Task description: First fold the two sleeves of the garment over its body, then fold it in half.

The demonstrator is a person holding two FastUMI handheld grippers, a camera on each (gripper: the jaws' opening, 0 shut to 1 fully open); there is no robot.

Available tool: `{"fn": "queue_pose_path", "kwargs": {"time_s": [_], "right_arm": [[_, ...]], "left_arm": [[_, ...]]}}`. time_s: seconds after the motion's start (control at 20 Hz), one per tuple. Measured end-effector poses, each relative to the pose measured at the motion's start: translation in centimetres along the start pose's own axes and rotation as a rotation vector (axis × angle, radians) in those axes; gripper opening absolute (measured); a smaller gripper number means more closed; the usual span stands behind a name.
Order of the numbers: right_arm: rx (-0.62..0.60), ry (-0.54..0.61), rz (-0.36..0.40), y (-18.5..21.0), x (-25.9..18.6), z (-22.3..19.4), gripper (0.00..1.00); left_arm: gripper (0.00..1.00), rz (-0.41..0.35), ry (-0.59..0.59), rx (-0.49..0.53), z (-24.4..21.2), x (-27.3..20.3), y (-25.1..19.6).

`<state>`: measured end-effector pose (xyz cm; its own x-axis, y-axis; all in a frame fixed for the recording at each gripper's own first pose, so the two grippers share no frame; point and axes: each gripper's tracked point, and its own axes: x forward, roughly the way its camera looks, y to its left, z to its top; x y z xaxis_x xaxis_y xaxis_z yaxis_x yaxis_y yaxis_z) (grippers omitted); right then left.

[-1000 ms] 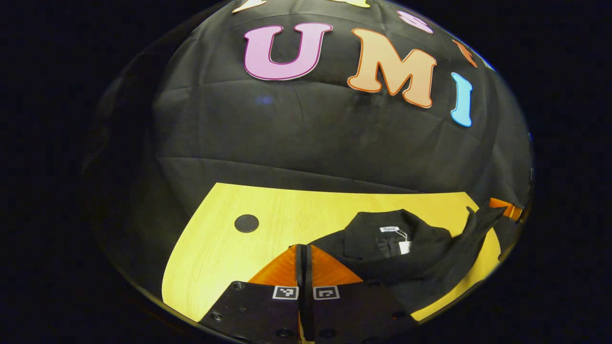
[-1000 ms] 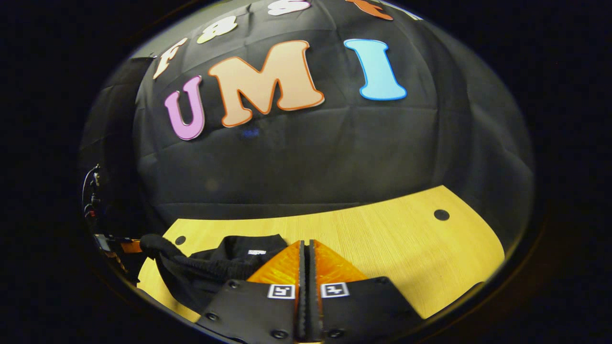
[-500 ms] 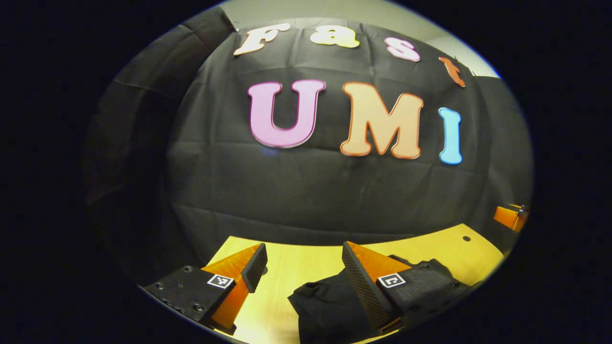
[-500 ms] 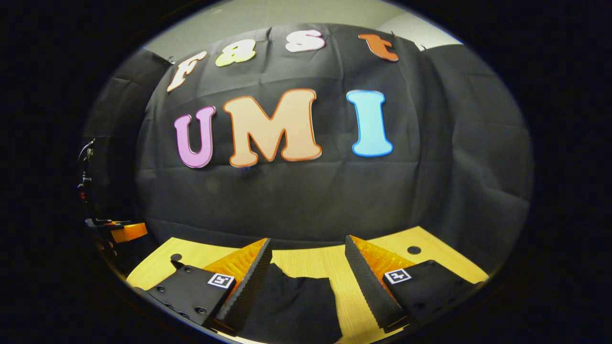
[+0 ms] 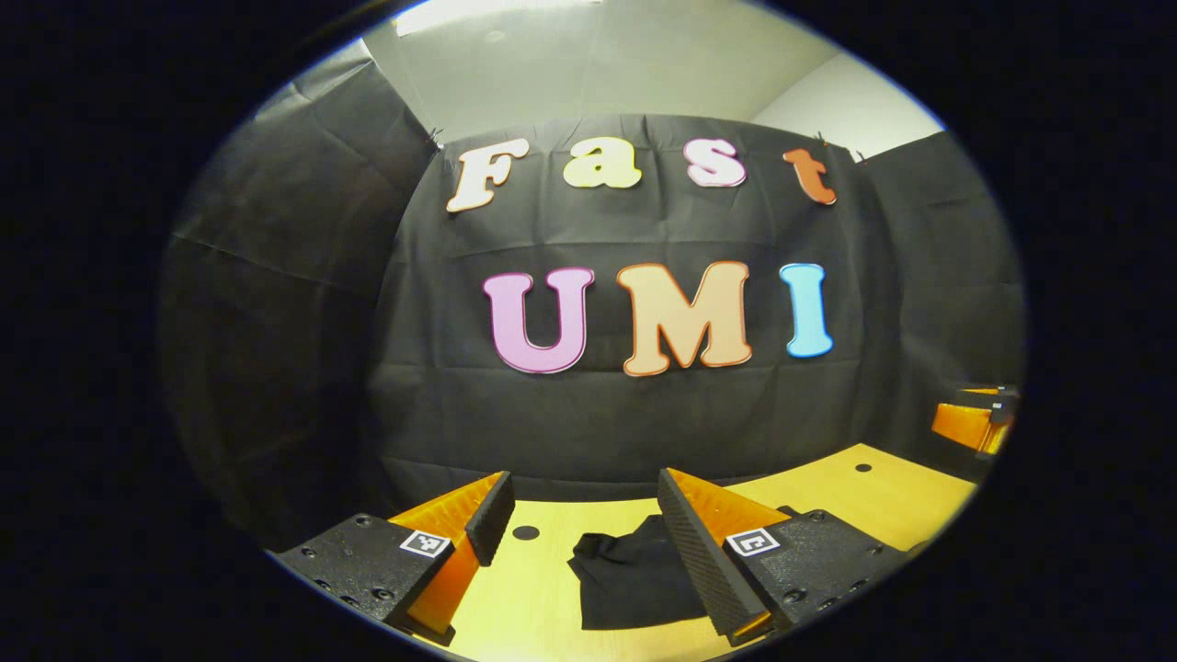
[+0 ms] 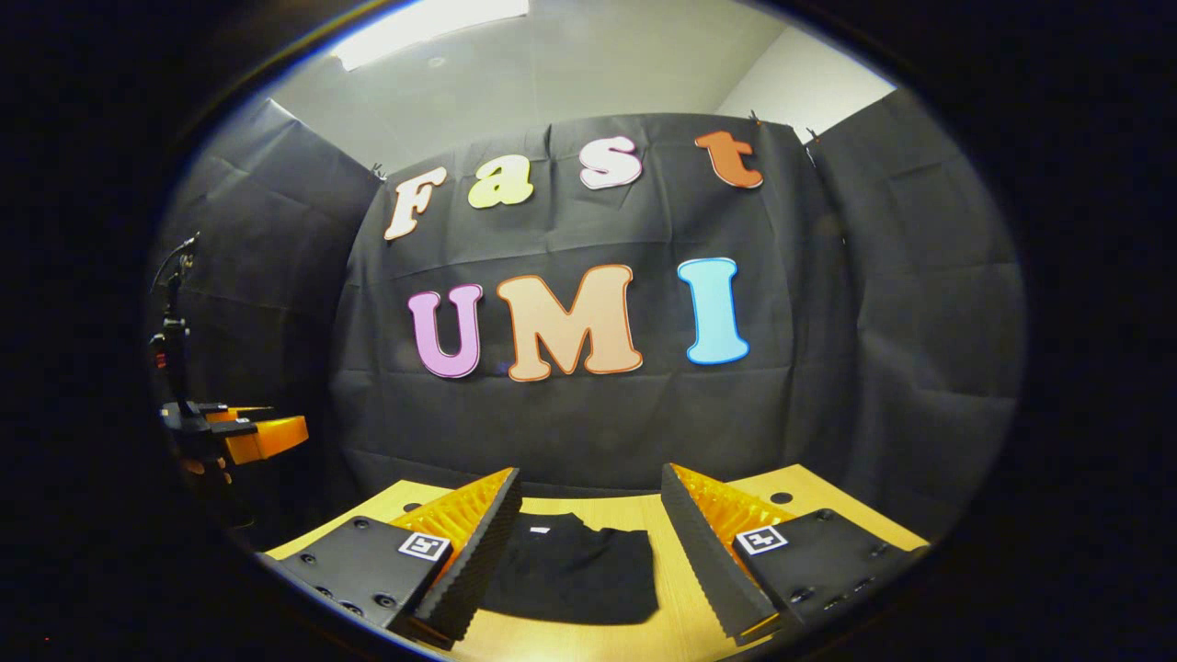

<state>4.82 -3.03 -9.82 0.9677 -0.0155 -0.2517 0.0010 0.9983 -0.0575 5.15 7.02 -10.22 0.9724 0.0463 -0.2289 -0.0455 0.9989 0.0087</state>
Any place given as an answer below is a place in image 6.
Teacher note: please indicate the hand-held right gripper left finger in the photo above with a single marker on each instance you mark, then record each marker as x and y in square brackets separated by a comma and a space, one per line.
[478, 570]

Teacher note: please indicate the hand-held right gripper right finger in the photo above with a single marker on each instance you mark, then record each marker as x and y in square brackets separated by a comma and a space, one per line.
[713, 561]

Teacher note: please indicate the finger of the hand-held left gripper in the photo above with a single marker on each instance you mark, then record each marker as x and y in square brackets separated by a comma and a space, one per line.
[241, 414]
[271, 439]

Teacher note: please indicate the black button-up jacket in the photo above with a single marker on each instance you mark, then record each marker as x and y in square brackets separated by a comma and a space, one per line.
[579, 575]

